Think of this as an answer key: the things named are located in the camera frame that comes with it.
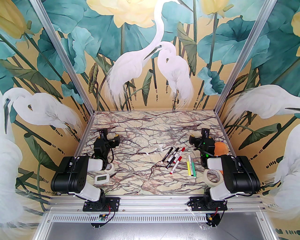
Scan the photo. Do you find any green pen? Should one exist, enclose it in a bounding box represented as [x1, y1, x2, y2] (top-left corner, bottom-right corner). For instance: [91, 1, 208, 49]
[189, 157, 197, 178]

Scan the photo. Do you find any orange plush toy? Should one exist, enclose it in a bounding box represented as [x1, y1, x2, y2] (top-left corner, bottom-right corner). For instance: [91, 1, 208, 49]
[214, 141, 228, 156]

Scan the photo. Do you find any large masking tape roll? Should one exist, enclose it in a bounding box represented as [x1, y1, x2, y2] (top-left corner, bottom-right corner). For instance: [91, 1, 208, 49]
[202, 169, 223, 187]

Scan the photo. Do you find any perforated metal strip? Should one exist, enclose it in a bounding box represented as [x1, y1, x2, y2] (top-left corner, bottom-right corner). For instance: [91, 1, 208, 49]
[46, 213, 260, 223]

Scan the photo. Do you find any grey metal panel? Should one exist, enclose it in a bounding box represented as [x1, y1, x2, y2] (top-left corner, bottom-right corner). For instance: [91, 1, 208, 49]
[35, 221, 274, 240]

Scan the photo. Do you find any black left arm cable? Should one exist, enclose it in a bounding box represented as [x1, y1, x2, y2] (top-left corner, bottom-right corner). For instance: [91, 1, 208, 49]
[108, 145, 116, 165]

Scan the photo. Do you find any red black power wire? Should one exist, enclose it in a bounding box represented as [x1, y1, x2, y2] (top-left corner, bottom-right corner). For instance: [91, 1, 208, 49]
[104, 203, 116, 222]
[210, 206, 222, 219]

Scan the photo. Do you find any small circuit board bracket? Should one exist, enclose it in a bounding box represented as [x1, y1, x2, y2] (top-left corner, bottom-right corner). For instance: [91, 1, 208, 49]
[202, 212, 222, 229]

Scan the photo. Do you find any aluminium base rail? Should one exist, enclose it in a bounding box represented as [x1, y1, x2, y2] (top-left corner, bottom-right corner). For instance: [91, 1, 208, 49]
[46, 196, 267, 214]

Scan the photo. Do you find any aluminium frame post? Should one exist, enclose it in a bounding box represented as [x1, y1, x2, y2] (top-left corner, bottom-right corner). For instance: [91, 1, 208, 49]
[30, 0, 95, 113]
[215, 0, 274, 115]

